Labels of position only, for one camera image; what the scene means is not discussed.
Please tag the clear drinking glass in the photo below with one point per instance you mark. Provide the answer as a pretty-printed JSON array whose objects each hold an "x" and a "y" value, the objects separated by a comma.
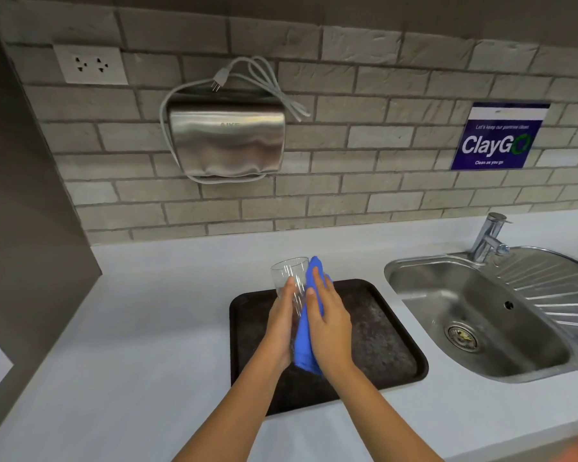
[{"x": 291, "y": 283}]

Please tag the person's right hand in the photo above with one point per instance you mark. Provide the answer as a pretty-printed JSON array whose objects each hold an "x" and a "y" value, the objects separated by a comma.
[{"x": 330, "y": 327}]

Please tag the stainless steel hand dryer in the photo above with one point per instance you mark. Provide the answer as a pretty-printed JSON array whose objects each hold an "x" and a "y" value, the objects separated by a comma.
[{"x": 226, "y": 139}]

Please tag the white wall socket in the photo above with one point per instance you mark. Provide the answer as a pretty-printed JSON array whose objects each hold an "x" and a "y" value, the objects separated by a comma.
[{"x": 90, "y": 64}]

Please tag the stainless steel sink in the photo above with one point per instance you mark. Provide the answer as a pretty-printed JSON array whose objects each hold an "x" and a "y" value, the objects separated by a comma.
[{"x": 501, "y": 312}]

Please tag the person's right forearm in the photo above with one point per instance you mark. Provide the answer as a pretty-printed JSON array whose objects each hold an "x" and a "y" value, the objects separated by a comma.
[{"x": 380, "y": 418}]

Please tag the blue wall sign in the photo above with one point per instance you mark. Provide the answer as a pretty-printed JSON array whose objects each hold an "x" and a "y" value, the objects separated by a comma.
[{"x": 498, "y": 139}]

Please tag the grey-brown cabinet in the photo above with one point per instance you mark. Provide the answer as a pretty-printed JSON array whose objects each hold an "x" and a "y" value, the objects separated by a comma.
[{"x": 24, "y": 235}]

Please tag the dark brown tray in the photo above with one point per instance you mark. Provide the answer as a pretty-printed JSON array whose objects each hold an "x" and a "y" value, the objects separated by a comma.
[{"x": 380, "y": 341}]

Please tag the person's left hand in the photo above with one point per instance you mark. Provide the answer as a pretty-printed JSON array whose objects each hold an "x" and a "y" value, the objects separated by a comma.
[{"x": 280, "y": 331}]

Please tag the person's left forearm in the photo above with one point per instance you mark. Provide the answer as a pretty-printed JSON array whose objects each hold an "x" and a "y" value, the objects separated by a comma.
[{"x": 231, "y": 418}]

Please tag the blue cloth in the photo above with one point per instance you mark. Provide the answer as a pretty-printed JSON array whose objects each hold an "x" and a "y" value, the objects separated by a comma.
[{"x": 303, "y": 341}]

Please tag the chrome faucet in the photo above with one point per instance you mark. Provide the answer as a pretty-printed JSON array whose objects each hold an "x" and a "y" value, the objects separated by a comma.
[{"x": 489, "y": 238}]

